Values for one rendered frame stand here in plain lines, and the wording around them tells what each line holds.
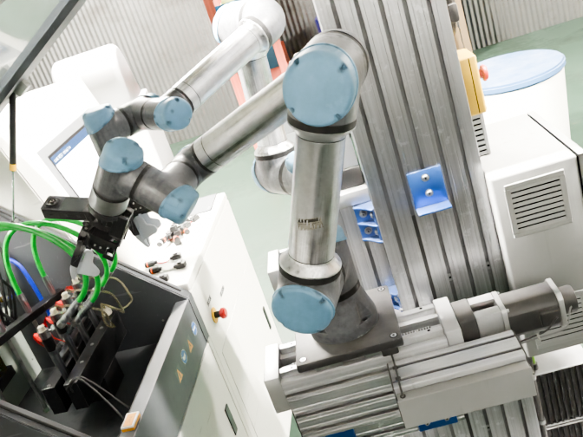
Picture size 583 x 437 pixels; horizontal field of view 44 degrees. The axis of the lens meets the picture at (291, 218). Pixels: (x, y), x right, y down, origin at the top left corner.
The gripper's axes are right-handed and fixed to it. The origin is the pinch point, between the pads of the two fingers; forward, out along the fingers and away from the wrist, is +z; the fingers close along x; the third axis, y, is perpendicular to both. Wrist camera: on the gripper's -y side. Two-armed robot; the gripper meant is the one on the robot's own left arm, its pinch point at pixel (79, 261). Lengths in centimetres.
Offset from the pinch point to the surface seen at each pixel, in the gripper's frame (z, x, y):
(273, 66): 193, 421, 23
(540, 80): 22, 238, 146
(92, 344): 45.6, 12.0, 7.1
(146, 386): 28.8, -3.9, 24.3
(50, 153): 34, 60, -29
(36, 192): 31, 41, -25
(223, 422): 61, 15, 50
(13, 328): 48, 9, -13
